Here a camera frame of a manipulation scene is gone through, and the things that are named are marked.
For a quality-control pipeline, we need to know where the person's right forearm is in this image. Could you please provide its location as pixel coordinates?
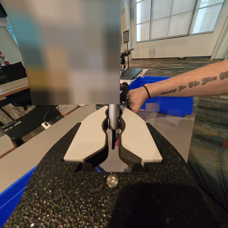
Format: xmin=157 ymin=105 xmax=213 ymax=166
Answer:
xmin=147 ymin=60 xmax=228 ymax=98

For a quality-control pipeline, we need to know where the person's jeans leg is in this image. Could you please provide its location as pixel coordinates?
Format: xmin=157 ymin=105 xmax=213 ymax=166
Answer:
xmin=187 ymin=143 xmax=228 ymax=210

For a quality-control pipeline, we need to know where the black sign stand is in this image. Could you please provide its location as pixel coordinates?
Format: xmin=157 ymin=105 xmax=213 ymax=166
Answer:
xmin=123 ymin=30 xmax=130 ymax=49

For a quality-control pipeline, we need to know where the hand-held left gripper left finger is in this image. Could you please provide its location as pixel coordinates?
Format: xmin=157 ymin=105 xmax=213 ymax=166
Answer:
xmin=64 ymin=105 xmax=109 ymax=163

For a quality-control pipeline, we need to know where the dark laptop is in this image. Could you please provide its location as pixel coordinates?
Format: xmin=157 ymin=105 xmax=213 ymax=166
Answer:
xmin=120 ymin=68 xmax=143 ymax=80

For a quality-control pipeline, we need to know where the wooden top desk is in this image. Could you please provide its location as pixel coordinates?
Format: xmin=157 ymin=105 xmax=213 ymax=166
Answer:
xmin=120 ymin=48 xmax=134 ymax=70
xmin=0 ymin=77 xmax=31 ymax=100

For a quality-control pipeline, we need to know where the blue plastic bin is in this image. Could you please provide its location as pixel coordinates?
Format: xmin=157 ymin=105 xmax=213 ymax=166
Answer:
xmin=129 ymin=76 xmax=194 ymax=118
xmin=0 ymin=165 xmax=38 ymax=221

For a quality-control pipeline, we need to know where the grey usb hub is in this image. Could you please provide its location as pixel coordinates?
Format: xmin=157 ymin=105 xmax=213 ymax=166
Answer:
xmin=109 ymin=104 xmax=119 ymax=130

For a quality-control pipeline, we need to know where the black adapter cable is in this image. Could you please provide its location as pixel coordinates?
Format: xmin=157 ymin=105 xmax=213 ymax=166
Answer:
xmin=44 ymin=105 xmax=60 ymax=125

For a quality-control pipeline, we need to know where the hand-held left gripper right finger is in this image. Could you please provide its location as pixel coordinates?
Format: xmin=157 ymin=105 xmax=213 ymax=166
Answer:
xmin=118 ymin=107 xmax=163 ymax=165

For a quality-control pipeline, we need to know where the black office chair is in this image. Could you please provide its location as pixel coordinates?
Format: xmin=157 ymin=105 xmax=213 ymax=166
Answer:
xmin=0 ymin=61 xmax=32 ymax=111

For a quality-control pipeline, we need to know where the person's right hand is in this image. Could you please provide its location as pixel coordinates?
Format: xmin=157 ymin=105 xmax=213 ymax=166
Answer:
xmin=127 ymin=85 xmax=149 ymax=114

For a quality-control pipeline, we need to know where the black box on table edge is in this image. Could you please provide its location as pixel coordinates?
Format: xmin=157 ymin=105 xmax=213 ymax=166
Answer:
xmin=0 ymin=105 xmax=60 ymax=141

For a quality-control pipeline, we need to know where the black wrist band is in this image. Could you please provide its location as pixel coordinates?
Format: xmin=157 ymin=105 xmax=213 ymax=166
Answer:
xmin=143 ymin=85 xmax=151 ymax=99

